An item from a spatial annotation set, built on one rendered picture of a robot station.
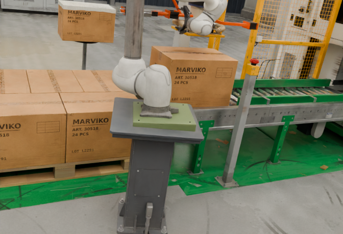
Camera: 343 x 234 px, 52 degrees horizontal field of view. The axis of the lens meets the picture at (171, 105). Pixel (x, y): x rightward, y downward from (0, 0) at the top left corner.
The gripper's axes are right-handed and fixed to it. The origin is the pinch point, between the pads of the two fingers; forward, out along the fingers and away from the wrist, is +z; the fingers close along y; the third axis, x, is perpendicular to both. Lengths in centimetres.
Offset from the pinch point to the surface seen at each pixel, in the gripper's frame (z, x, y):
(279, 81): 33, 147, 60
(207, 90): -8, 32, 53
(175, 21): 17.2, 6.4, 5.0
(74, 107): 4, -70, 70
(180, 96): -7, 8, 58
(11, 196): -15, -113, 124
